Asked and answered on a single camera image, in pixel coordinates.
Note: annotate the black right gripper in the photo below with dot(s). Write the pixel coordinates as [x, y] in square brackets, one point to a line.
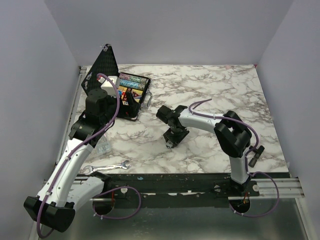
[175, 140]

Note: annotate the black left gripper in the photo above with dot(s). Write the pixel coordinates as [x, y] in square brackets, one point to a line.
[133, 105]

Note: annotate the blue white poker chip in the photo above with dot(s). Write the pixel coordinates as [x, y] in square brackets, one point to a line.
[169, 145]

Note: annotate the black poker set case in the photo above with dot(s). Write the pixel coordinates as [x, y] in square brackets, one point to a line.
[106, 64]

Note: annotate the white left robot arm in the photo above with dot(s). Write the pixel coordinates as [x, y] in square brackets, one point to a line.
[54, 208]

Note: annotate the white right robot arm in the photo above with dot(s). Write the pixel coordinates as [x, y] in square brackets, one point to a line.
[232, 134]

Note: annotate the clear plastic screw box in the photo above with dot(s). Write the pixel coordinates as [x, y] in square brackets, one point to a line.
[103, 146]

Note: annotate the silver combination wrench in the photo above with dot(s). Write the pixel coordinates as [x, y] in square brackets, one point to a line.
[89, 169]

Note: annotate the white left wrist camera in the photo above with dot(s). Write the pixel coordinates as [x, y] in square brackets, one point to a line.
[107, 85]

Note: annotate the black mounting base plate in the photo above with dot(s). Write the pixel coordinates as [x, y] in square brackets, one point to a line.
[164, 190]

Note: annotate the black T-handle tool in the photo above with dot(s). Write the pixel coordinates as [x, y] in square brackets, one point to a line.
[257, 153]

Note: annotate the aluminium extrusion rail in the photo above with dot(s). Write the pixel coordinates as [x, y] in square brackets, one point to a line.
[287, 188]

